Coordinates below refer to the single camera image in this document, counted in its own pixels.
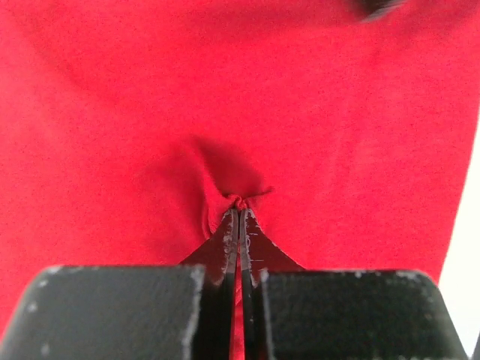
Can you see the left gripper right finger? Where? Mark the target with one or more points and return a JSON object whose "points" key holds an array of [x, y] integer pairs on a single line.
{"points": [[292, 313]]}

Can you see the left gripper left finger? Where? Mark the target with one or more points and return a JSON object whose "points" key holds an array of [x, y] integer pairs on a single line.
{"points": [[183, 311]]}

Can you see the dark red t shirt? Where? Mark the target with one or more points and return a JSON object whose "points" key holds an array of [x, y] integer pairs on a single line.
{"points": [[129, 129]]}

